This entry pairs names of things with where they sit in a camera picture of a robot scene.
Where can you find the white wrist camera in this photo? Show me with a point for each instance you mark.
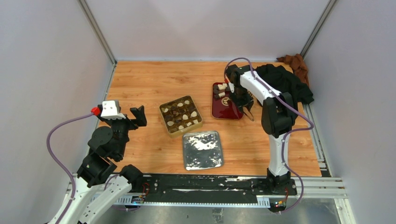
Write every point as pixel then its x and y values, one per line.
pixel 233 74
pixel 108 110

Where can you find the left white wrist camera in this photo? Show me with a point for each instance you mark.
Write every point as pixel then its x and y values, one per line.
pixel 108 110

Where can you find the gold chocolate tin box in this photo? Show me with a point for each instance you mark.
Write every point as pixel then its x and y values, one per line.
pixel 176 116

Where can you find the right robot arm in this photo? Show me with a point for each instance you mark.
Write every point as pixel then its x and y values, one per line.
pixel 277 119

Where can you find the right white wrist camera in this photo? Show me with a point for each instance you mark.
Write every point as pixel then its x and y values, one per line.
pixel 233 74

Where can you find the silver tin lid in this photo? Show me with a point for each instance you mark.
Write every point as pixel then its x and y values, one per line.
pixel 202 150

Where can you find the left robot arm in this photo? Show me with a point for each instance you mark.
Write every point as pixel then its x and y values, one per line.
pixel 96 188

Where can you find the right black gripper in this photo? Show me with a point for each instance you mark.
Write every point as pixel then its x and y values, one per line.
pixel 248 102

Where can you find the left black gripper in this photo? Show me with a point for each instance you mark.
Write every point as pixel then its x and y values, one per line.
pixel 140 118

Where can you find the red chocolate tray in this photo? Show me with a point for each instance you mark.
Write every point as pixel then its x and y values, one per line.
pixel 222 105

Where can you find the brown cloth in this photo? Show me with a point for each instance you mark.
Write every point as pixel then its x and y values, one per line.
pixel 299 67

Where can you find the metal tongs black tips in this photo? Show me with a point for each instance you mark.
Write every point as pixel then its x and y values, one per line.
pixel 250 116

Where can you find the black cloth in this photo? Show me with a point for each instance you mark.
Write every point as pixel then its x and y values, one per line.
pixel 284 81

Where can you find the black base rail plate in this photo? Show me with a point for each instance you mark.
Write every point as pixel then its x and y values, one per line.
pixel 209 189

